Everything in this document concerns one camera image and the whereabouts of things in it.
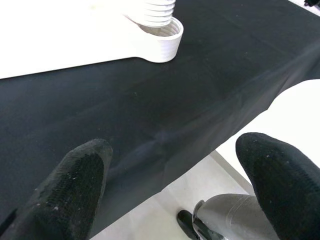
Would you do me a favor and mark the black table cloth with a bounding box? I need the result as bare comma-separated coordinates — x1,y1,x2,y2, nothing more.
0,0,320,240

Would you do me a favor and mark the white plastic table leg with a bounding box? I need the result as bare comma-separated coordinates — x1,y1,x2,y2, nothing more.
122,0,177,28

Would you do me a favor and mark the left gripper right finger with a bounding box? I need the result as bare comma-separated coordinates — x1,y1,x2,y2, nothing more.
235,132,320,240

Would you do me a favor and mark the white plastic table top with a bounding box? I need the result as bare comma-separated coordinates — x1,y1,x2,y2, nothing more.
0,0,185,80

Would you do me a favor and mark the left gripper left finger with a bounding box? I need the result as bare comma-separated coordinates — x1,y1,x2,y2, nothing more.
0,138,113,240

